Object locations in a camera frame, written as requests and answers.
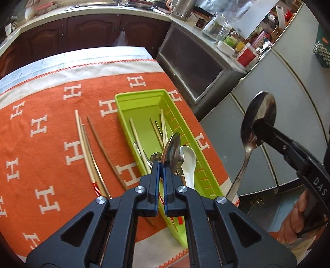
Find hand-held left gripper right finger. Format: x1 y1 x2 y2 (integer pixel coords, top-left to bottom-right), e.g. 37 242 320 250
162 163 298 268

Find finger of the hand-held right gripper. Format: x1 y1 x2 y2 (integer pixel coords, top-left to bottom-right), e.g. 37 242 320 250
253 119 322 176

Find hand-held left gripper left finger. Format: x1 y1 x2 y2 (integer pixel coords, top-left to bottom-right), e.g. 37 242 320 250
25 162 161 268

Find white ceramic spoon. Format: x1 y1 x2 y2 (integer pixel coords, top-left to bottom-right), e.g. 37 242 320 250
179 146 198 190

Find large metal spoon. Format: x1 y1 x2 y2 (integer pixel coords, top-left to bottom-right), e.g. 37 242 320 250
225 91 277 203

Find small metal spoon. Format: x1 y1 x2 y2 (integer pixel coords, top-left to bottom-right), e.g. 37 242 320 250
160 131 181 176

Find cream chopstick red striped end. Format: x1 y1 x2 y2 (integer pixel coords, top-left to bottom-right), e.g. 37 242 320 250
129 117 164 207
74 110 104 197

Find wooden chopstick red gold end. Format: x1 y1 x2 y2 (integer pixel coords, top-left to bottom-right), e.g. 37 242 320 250
150 118 165 150

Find green plastic utensil tray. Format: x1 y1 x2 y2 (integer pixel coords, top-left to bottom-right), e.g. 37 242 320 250
114 89 224 249

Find person's right hand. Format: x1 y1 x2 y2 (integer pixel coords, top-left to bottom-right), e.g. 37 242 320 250
280 190 311 245

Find tan chopstick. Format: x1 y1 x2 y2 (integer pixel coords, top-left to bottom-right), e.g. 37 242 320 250
79 116 112 199

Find brown wooden chopstick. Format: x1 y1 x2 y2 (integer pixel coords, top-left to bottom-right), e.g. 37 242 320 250
87 116 129 191

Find red box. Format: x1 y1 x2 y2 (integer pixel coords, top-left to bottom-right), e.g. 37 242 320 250
237 42 258 68

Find green patterned box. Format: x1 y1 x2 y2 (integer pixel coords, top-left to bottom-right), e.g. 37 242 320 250
313 26 330 69

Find white dish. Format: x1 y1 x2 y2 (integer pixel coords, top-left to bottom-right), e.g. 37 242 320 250
217 40 236 56

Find grey metal cabinet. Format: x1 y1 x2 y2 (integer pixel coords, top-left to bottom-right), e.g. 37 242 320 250
156 21 254 114

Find green label bottle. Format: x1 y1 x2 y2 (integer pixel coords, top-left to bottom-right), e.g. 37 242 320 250
224 32 239 47

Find orange patterned blanket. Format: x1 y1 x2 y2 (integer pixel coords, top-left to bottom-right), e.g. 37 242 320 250
0 59 240 266

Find white paper roll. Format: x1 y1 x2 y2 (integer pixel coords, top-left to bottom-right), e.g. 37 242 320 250
275 5 286 29

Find glass jar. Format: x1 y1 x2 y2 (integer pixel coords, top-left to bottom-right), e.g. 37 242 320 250
202 13 227 42

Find clear plastic bag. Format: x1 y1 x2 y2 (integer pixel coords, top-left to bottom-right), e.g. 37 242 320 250
113 29 128 47

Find steel electric kettle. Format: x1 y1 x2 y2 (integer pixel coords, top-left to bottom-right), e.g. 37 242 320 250
166 0 198 20

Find light blue table cover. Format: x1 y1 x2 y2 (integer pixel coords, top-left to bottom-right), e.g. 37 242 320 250
0 46 155 89

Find brown wooden kitchen cabinets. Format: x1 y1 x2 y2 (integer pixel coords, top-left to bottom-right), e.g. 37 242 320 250
0 13 172 78

